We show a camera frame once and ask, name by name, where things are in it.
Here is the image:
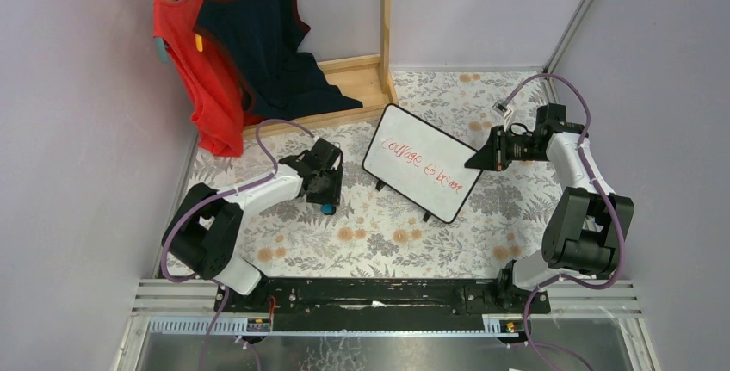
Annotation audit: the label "aluminium slotted rail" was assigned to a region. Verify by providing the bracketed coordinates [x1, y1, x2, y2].
[132, 295, 643, 337]

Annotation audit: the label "white whiteboard black frame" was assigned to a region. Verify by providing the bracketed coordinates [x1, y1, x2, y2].
[362, 103, 482, 224]

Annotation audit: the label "blue whiteboard eraser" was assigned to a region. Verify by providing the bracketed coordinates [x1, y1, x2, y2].
[320, 204, 337, 216]

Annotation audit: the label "red tank top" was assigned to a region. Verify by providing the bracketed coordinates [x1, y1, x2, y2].
[152, 0, 244, 157]

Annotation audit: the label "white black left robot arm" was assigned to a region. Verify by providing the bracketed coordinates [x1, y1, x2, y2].
[161, 139, 343, 295]

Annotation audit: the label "wooden clothes rack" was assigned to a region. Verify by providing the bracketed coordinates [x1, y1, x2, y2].
[260, 0, 399, 137]

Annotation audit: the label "navy tank top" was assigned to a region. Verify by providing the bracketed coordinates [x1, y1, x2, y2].
[194, 0, 362, 120]

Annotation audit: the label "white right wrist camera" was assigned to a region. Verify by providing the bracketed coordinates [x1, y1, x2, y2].
[492, 101, 515, 129]

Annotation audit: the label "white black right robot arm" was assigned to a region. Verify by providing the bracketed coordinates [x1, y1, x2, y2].
[465, 103, 634, 291]

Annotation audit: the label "floral table mat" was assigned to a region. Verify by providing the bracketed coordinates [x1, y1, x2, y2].
[181, 71, 583, 280]

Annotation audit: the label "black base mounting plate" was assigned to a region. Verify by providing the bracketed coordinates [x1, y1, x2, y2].
[214, 277, 551, 332]

